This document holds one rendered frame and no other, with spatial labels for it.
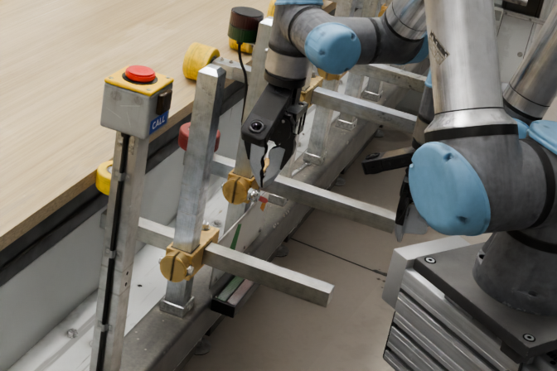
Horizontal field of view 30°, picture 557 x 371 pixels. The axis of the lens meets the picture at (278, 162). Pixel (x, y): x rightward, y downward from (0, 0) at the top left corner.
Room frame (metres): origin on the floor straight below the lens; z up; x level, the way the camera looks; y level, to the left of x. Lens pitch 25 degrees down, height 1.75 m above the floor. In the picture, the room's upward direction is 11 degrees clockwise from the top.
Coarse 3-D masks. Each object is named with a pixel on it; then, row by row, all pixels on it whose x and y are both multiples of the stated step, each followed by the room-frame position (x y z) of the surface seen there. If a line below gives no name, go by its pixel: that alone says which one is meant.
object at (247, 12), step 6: (240, 12) 1.77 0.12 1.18; (246, 12) 1.78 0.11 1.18; (252, 12) 1.78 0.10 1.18; (258, 12) 1.79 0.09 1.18; (246, 30) 1.76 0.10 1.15; (252, 30) 1.76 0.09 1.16; (240, 42) 1.78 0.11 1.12; (240, 54) 1.78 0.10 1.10; (252, 54) 1.76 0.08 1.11; (240, 60) 1.78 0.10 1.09; (246, 78) 1.78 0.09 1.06; (246, 84) 1.77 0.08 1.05; (246, 90) 1.77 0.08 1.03
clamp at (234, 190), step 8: (264, 160) 1.84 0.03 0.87; (264, 168) 1.80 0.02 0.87; (232, 176) 1.75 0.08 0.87; (240, 176) 1.75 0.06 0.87; (224, 184) 1.74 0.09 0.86; (232, 184) 1.73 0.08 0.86; (240, 184) 1.73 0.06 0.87; (248, 184) 1.74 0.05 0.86; (256, 184) 1.77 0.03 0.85; (224, 192) 1.73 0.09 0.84; (232, 192) 1.73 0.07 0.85; (240, 192) 1.72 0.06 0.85; (232, 200) 1.73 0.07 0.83; (240, 200) 1.72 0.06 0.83; (248, 200) 1.74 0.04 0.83
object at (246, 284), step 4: (248, 280) 1.66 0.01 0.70; (244, 284) 1.65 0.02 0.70; (248, 284) 1.65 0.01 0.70; (252, 284) 1.65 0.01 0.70; (240, 288) 1.63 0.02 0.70; (244, 288) 1.63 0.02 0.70; (248, 288) 1.64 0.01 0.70; (236, 292) 1.62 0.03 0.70; (240, 292) 1.62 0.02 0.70; (244, 292) 1.62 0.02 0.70; (232, 296) 1.60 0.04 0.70; (236, 296) 1.60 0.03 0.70; (240, 296) 1.60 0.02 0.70; (228, 300) 1.59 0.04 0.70; (232, 300) 1.59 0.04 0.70; (236, 300) 1.59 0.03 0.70; (232, 304) 1.58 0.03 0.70
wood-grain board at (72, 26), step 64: (0, 0) 2.39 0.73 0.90; (64, 0) 2.47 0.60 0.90; (128, 0) 2.57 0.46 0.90; (192, 0) 2.67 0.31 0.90; (256, 0) 2.78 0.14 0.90; (0, 64) 2.00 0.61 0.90; (64, 64) 2.06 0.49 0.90; (128, 64) 2.13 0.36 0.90; (0, 128) 1.70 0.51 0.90; (64, 128) 1.75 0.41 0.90; (0, 192) 1.47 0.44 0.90; (64, 192) 1.51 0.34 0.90
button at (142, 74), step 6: (132, 66) 1.29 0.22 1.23; (138, 66) 1.29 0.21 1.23; (144, 66) 1.30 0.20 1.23; (126, 72) 1.27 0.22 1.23; (132, 72) 1.27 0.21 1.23; (138, 72) 1.27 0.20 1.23; (144, 72) 1.28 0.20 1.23; (150, 72) 1.28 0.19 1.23; (132, 78) 1.26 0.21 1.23; (138, 78) 1.26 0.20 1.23; (144, 78) 1.26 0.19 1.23; (150, 78) 1.27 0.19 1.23
